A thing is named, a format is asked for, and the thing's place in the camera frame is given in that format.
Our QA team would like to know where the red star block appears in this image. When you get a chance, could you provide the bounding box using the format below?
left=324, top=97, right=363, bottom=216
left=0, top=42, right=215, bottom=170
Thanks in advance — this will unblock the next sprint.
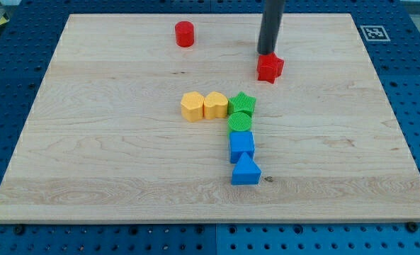
left=256, top=52, right=285, bottom=84

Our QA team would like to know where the green star block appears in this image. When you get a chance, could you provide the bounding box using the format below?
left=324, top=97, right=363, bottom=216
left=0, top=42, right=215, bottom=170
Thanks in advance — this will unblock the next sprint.
left=227, top=91, right=256, bottom=117

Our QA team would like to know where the yellow heart block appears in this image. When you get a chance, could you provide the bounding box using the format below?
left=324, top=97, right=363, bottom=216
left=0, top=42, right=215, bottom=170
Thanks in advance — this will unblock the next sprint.
left=203, top=91, right=228, bottom=120

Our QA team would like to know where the yellow hexagon block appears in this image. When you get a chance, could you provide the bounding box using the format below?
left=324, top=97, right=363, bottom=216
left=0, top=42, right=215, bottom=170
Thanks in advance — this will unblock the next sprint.
left=181, top=91, right=204, bottom=122

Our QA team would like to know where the green cylinder block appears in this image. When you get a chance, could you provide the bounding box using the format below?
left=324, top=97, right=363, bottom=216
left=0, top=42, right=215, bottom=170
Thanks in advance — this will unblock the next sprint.
left=227, top=112, right=252, bottom=135

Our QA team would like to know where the blue cube block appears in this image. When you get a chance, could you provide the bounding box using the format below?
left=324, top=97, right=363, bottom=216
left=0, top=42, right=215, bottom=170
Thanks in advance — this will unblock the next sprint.
left=229, top=131, right=255, bottom=164

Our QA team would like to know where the blue triangle block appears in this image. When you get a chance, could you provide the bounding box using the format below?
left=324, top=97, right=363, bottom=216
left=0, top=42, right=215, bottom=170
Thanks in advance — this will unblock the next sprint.
left=231, top=152, right=261, bottom=185

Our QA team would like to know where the red cylinder block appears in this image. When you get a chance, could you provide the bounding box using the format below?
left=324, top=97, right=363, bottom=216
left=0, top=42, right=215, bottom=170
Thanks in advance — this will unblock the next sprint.
left=175, top=21, right=195, bottom=47

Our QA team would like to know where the light wooden board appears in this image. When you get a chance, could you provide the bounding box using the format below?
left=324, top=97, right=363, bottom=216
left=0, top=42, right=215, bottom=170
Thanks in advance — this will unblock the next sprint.
left=0, top=13, right=420, bottom=224

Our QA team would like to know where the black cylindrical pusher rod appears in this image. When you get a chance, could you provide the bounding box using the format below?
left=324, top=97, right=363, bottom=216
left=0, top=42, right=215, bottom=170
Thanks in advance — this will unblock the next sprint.
left=257, top=0, right=285, bottom=55

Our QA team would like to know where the white fiducial marker tag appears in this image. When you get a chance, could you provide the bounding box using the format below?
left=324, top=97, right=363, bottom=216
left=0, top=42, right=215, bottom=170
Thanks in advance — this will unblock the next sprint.
left=360, top=25, right=390, bottom=42

